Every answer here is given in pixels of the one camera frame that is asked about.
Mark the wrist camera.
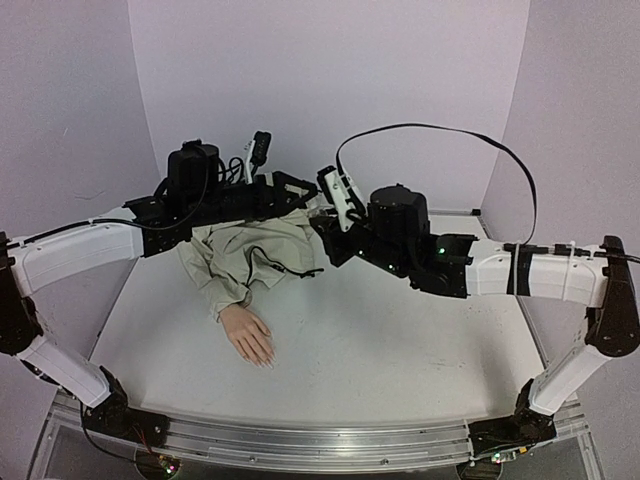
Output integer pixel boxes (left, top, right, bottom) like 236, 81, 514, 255
317, 165, 367, 232
243, 131, 272, 184

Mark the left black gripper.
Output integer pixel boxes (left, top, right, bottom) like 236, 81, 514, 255
189, 170, 321, 228

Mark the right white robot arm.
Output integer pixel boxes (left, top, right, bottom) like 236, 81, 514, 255
310, 185, 639, 458

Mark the mannequin hand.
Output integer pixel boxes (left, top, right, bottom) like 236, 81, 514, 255
219, 304, 275, 368

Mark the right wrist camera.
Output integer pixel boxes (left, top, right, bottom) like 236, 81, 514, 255
317, 165, 367, 232

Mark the beige jacket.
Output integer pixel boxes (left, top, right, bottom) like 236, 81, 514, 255
177, 209, 321, 319

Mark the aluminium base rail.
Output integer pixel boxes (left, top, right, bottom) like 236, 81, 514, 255
54, 392, 589, 473

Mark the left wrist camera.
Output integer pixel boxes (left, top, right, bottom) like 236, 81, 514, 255
243, 131, 272, 184

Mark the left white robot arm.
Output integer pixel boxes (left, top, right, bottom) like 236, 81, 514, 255
1, 132, 318, 437

